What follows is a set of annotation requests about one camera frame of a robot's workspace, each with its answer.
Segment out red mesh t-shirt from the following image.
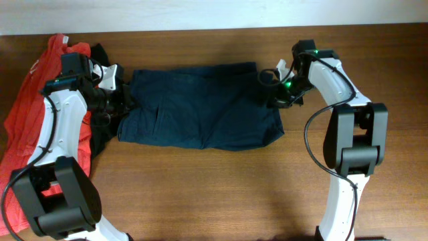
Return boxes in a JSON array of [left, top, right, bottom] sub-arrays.
[[1, 33, 92, 233]]

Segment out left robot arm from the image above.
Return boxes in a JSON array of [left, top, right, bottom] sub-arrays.
[[6, 53, 133, 241]]

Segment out navy blue shorts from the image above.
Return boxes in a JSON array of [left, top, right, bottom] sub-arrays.
[[118, 62, 284, 151]]

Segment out black garment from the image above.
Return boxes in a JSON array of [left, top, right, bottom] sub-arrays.
[[90, 44, 120, 160]]

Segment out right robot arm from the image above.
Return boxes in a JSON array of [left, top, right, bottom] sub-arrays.
[[270, 39, 389, 241]]

